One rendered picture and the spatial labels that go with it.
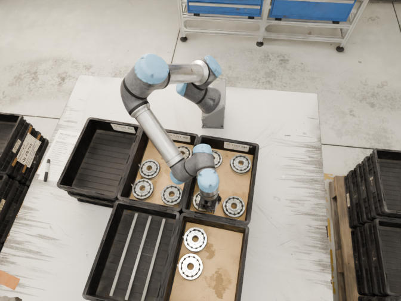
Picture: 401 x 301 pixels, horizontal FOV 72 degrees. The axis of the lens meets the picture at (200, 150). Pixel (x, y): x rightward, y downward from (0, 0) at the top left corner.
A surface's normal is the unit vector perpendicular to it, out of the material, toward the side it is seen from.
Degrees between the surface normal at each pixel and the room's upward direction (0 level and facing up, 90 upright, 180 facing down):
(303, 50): 0
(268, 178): 0
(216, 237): 0
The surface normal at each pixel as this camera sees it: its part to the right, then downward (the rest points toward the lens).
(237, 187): -0.04, -0.47
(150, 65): 0.59, -0.42
